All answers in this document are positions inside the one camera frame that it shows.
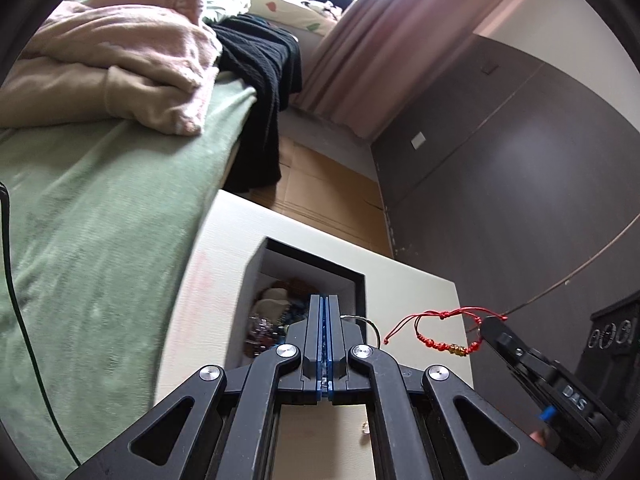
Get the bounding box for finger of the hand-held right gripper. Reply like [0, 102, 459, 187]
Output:
[479, 316, 561, 392]

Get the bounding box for red string bracelet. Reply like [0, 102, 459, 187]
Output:
[382, 306, 509, 359]

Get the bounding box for pink fleece blanket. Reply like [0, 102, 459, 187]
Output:
[0, 0, 224, 137]

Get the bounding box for blue woven bracelet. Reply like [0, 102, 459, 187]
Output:
[280, 300, 311, 332]

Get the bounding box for black jewelry box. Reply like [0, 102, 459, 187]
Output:
[227, 236, 367, 376]

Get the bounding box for dark crystal bead bracelet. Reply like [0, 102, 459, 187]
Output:
[244, 312, 282, 359]

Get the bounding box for green bed sheet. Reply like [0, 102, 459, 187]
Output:
[0, 70, 259, 480]

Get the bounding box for black knit blanket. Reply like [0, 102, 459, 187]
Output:
[202, 12, 304, 194]

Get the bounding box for pink curtain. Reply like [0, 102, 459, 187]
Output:
[292, 0, 551, 141]

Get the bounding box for patterned windowsill cushion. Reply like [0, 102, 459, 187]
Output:
[247, 0, 341, 36]

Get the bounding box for white plastic pouch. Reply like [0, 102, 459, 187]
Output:
[255, 287, 293, 321]

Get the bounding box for flattened cardboard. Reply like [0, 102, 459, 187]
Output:
[250, 135, 394, 257]

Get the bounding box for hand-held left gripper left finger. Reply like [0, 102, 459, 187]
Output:
[65, 294, 325, 480]

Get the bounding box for silver bangle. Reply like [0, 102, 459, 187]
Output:
[340, 314, 381, 346]

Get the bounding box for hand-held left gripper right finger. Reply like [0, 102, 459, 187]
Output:
[325, 294, 576, 480]

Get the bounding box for black cable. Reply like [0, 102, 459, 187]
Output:
[0, 182, 82, 466]

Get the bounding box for brown beaded bracelet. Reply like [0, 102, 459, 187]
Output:
[270, 277, 321, 306]

